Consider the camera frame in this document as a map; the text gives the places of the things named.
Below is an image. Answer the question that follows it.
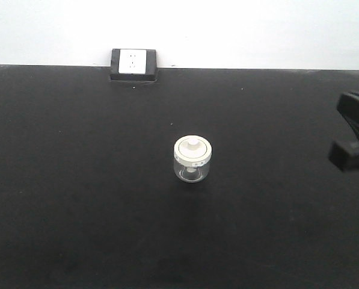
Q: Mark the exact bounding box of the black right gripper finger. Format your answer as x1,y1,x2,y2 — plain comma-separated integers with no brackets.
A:
337,92,359,139
328,141,359,172

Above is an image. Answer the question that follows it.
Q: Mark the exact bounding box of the glass jar with white lid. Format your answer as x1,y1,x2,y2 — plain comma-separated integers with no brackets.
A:
173,135,212,183

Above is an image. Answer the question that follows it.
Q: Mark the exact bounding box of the black white power socket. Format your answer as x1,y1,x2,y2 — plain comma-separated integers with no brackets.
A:
109,49,158,82

